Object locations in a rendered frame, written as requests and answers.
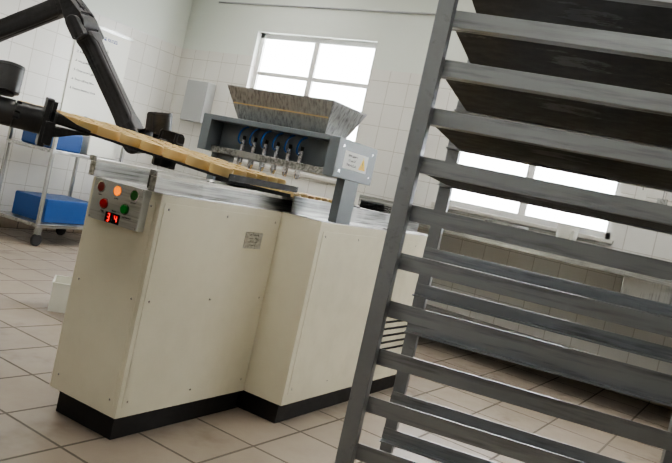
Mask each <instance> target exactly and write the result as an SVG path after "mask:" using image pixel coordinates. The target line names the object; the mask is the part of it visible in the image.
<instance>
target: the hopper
mask: <svg viewBox="0 0 672 463"><path fill-rule="evenodd" d="M228 88H229V91H230V95H231V98H232V101H233V104H234V107H235V111H236V114H237V117H238V119H244V120H249V121H255V122H261V123H266V124H272V125H278V126H283V127H289V128H295V129H300V130H306V131H312V132H317V133H323V134H329V135H334V136H340V137H343V138H346V139H347V137H348V136H349V135H350V134H351V133H352V132H353V131H354V130H355V128H356V127H357V126H358V125H359V124H360V123H361V122H362V120H363V119H364V118H365V117H366V116H367V115H366V114H364V113H362V112H360V111H357V110H355V109H353V108H351V107H348V106H346V105H344V104H342V103H339V102H337V101H335V100H329V99H323V98H316V97H309V96H302V95H295V94H288V93H282V92H275V91H268V90H261V89H254V88H247V87H241V86H234V85H228Z"/></svg>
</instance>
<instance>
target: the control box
mask: <svg viewBox="0 0 672 463"><path fill-rule="evenodd" d="M100 182H103V183H104V185H105V187H104V189H103V191H99V190H98V184H99V183H100ZM116 186H119V187H120V188H121V193H120V194H119V195H118V196H116V195H115V194H114V189H115V187H116ZM133 191H137V193H138V197H137V199H136V200H132V199H131V193H132V192H133ZM151 195H152V191H149V190H147V189H143V188H140V187H136V186H132V185H128V184H125V183H121V182H117V181H113V180H110V179H106V178H101V177H96V179H95V184H94V189H93V194H92V198H91V203H90V208H89V212H88V217H91V218H94V219H97V220H100V221H104V222H107V223H110V224H113V225H116V226H120V227H123V228H126V229H129V230H132V231H136V232H143V230H144V226H145V221H146V216H147V212H148V207H149V202H150V200H151ZM101 199H106V200H107V206H106V207H105V208H102V207H100V204H99V203H100V200H101ZM122 205H127V207H128V211H127V213H126V214H122V213H121V212H120V207H121V206H122ZM108 213H110V217H109V220H108V218H107V220H108V221H106V217H107V214H108ZM115 215H117V219H116V220H117V221H116V220H114V222H115V221H116V223H113V219H114V216H115ZM108 216H109V214H108ZM115 218H116V216H115Z"/></svg>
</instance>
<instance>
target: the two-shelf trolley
mask: <svg viewBox="0 0 672 463"><path fill-rule="evenodd" d="M13 129H14V128H13V127H9V131H8V135H7V139H6V145H5V150H4V155H3V159H2V164H1V169H0V192H1V187H2V182H3V178H4V173H5V168H6V163H7V158H8V154H9V149H10V144H11V143H13V144H17V145H21V146H25V147H29V148H34V149H38V150H42V151H46V152H50V157H49V161H48V166H47V171H46V176H45V180H44V185H43V190H42V195H41V200H40V204H39V209H38V214H37V219H36V220H33V219H30V218H27V217H23V216H20V215H17V214H14V213H12V211H0V216H1V217H5V218H8V219H11V220H14V221H17V222H21V223H24V224H27V225H30V226H33V227H35V229H34V235H32V236H31V238H30V243H31V245H33V246H38V245H40V243H41V242H42V236H41V232H42V228H53V229H56V233H57V234H58V235H64V234H65V232H66V229H71V230H83V225H77V224H60V223H44V222H41V218H42V213H43V208H44V204H45V199H46V194H47V189H48V185H49V180H50V175H51V170H52V166H53V161H54V156H55V154H60V155H66V156H71V157H76V158H75V163H74V168H73V172H72V177H71V182H70V187H69V191H68V196H70V197H72V192H73V187H74V183H75V178H76V173H77V168H78V164H79V159H80V158H82V159H88V160H90V156H87V155H83V154H79V153H78V154H77V153H71V152H66V151H61V150H56V147H57V142H58V137H54V138H53V142H52V147H51V149H50V148H46V147H41V146H37V145H34V144H30V143H26V142H23V141H19V140H13V139H12V134H13ZM124 154H125V150H124V148H123V146H122V148H121V153H120V158H119V161H115V160H110V161H115V162H120V163H123V159H124Z"/></svg>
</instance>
